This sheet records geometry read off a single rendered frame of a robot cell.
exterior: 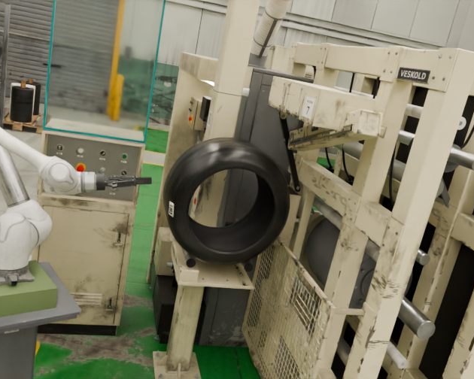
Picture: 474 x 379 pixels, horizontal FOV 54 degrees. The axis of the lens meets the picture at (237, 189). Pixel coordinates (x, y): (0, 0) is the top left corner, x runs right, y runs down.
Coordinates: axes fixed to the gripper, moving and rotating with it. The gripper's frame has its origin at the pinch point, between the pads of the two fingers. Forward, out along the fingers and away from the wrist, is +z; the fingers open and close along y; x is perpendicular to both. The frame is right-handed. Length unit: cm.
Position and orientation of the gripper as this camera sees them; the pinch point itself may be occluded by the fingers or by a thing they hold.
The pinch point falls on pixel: (143, 180)
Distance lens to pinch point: 212.7
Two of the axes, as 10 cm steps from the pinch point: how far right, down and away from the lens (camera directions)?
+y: -2.3, -3.0, 9.3
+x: -0.4, 9.5, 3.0
